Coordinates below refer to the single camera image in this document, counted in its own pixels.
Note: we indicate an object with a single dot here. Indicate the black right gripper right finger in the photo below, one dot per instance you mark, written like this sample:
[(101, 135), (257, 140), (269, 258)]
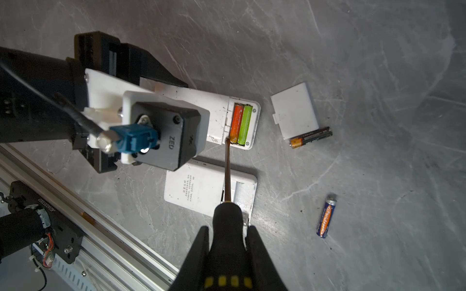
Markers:
[(265, 276)]

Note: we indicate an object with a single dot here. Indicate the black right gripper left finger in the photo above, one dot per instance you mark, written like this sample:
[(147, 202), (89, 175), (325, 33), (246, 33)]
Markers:
[(190, 277)]

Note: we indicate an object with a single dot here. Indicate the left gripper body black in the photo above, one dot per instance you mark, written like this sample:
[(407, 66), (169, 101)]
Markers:
[(105, 53)]

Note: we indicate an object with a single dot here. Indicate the black yellow handled screwdriver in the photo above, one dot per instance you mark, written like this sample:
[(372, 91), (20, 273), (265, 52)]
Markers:
[(227, 266)]

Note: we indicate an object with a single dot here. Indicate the blue orange AA battery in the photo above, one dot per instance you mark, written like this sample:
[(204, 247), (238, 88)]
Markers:
[(326, 216)]

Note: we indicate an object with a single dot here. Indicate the white air conditioner remote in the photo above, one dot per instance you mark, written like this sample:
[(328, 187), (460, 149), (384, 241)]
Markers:
[(200, 187)]

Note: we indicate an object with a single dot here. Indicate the black gold AA battery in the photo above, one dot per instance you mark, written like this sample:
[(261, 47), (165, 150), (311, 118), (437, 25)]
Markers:
[(310, 137)]

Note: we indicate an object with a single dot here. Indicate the white battery cover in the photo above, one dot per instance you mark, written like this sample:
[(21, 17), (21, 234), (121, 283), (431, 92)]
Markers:
[(294, 112)]

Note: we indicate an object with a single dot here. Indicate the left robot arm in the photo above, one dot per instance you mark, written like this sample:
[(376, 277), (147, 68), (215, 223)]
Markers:
[(27, 117)]

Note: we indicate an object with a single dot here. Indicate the green AA battery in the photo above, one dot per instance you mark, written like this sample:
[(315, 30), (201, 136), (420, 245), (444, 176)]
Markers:
[(245, 123)]

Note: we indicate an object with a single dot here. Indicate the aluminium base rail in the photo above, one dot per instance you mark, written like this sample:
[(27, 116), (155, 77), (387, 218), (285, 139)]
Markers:
[(112, 258)]

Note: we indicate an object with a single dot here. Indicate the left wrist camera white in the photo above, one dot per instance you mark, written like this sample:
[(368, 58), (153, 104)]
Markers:
[(153, 129)]

